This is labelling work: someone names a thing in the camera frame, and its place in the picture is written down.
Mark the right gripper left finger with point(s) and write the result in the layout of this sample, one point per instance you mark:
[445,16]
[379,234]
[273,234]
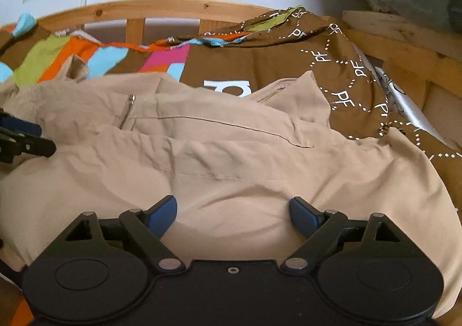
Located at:
[145,228]

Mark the beige hooded jacket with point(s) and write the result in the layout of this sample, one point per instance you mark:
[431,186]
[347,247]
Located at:
[233,164]

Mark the colourful striped bedsheet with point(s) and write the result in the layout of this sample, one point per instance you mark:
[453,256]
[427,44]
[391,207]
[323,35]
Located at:
[238,61]

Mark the wooden side rail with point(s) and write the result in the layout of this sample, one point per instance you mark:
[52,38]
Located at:
[421,64]

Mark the silver patterned mattress pad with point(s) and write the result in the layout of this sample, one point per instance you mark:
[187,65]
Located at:
[402,104]

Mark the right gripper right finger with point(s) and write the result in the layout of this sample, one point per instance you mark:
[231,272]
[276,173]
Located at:
[321,230]

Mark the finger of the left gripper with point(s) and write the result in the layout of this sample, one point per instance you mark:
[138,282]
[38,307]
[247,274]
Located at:
[22,137]

